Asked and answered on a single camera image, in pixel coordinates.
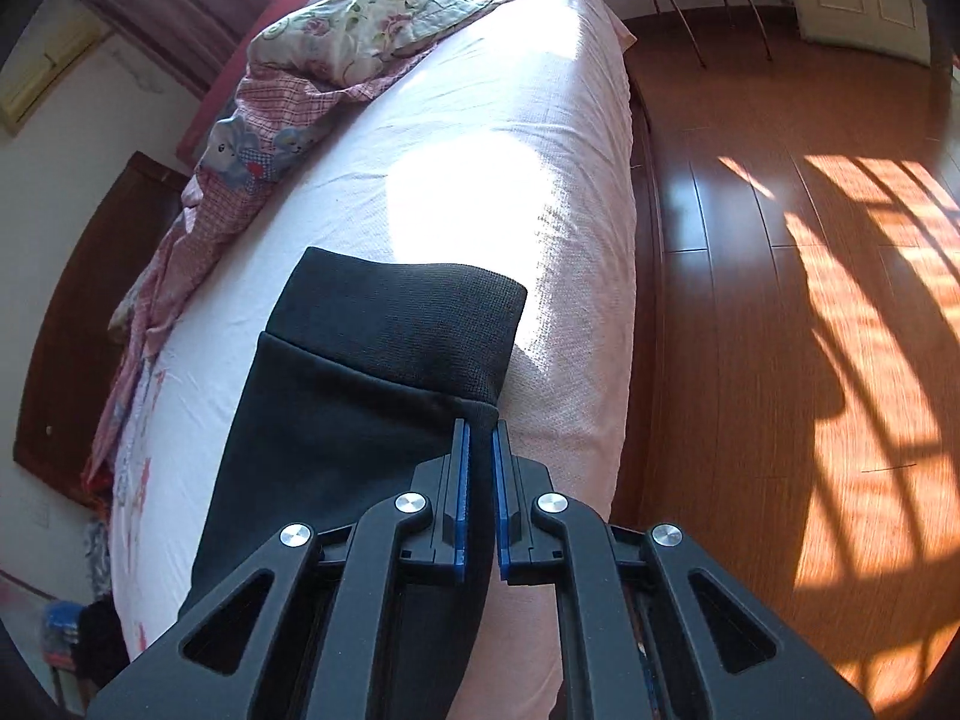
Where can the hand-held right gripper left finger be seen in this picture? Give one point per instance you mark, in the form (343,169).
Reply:
(463,510)

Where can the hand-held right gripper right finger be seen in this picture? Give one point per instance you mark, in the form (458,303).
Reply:
(501,510)

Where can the black pants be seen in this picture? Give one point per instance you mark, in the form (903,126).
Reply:
(337,405)

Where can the bed with pale pink sheet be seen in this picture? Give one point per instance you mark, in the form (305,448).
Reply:
(487,187)

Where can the grey crumpled cloth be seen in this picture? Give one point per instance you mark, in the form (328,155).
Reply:
(97,555)

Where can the black clothes pile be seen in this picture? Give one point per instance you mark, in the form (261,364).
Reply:
(101,645)

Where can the clear plastic bag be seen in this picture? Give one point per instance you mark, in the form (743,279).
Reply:
(64,622)

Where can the dark wooden headboard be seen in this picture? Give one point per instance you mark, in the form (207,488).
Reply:
(82,315)

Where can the pink plaid floral quilt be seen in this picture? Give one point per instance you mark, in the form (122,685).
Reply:
(352,22)

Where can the dusty pink curtain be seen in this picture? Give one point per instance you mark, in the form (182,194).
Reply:
(172,7)

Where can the red bed rail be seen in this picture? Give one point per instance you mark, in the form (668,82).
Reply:
(217,101)

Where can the wall air conditioner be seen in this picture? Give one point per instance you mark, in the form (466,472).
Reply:
(45,67)

